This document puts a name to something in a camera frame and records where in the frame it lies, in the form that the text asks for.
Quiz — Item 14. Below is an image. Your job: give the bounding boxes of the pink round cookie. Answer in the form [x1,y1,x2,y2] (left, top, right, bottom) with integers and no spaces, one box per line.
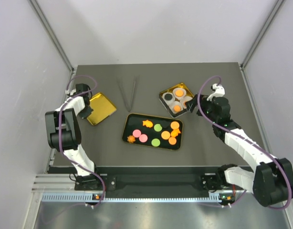
[133,129,141,138]
[139,134,148,143]

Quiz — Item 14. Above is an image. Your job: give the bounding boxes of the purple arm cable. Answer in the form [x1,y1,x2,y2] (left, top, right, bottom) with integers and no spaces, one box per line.
[198,75,293,210]
[57,74,106,208]

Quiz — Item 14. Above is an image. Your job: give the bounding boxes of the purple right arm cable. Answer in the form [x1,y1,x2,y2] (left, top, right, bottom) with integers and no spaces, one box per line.
[198,75,293,210]

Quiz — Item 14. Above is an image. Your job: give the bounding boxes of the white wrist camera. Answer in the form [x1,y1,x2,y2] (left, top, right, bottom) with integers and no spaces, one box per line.
[65,89,76,97]
[207,83,225,101]

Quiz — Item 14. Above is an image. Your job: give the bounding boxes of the dark square cookie tin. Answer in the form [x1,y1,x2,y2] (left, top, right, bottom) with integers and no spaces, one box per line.
[159,83,194,118]

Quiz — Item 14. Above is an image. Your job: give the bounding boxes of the aluminium frame post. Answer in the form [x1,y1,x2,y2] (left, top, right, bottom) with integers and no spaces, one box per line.
[239,0,285,70]
[28,0,77,74]

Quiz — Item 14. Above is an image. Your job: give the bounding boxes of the right aluminium frame post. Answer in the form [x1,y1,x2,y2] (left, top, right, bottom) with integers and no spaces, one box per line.
[239,0,285,70]

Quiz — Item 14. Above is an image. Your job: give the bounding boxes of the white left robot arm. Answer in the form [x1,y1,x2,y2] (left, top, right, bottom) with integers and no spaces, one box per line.
[45,83,103,190]

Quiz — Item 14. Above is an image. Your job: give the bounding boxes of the black rectangular cookie tray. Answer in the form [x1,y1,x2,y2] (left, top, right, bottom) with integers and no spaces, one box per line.
[122,113,183,150]

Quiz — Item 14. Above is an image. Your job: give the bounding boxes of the black round cookie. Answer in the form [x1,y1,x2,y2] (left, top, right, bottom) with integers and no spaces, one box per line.
[160,121,169,128]

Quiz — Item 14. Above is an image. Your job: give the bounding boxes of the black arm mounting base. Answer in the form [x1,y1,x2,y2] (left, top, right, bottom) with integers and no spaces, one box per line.
[74,173,235,193]

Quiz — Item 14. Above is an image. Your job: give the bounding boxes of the orange star flower cookie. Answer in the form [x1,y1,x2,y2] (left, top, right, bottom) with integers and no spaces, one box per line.
[127,135,136,143]

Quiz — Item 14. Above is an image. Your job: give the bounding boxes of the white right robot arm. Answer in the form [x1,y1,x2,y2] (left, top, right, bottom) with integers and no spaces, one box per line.
[185,95,293,207]

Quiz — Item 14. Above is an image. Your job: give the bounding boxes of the grey slotted cable duct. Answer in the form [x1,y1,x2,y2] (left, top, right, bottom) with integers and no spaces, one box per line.
[42,193,235,203]

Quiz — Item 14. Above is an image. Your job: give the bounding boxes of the black sandwich cookie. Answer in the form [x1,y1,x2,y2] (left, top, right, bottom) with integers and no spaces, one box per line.
[164,93,173,101]

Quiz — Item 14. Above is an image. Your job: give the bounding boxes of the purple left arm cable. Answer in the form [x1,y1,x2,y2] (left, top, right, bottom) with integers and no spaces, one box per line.
[57,74,106,208]

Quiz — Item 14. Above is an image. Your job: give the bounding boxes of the gold tin lid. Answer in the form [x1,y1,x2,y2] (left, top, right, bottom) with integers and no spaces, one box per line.
[87,93,117,126]

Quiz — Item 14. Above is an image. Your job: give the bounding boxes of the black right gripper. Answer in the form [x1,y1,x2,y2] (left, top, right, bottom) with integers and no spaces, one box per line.
[185,94,218,124]

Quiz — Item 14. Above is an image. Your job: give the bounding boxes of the round dotted orange cookie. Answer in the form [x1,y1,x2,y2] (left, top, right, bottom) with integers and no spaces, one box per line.
[175,88,185,97]

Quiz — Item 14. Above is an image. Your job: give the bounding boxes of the left aluminium frame post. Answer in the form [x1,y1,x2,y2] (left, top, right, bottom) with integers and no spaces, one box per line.
[28,0,77,74]

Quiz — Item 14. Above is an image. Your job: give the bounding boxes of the white paper cup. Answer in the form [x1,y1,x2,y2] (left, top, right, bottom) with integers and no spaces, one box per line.
[172,87,187,100]
[169,101,183,114]
[180,96,193,109]
[162,92,175,105]

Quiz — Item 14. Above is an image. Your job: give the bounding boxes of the green round cookie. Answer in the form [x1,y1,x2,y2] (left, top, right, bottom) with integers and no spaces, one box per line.
[151,138,160,147]
[154,124,162,132]

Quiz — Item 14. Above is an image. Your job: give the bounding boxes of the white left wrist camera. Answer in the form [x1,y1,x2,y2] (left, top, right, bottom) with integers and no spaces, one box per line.
[65,89,76,97]

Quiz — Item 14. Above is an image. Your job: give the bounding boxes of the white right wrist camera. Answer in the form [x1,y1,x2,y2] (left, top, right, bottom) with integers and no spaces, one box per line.
[207,83,225,101]

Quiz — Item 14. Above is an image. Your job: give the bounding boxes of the metal serving tongs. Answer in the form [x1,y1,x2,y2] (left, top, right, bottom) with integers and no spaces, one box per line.
[115,75,140,113]

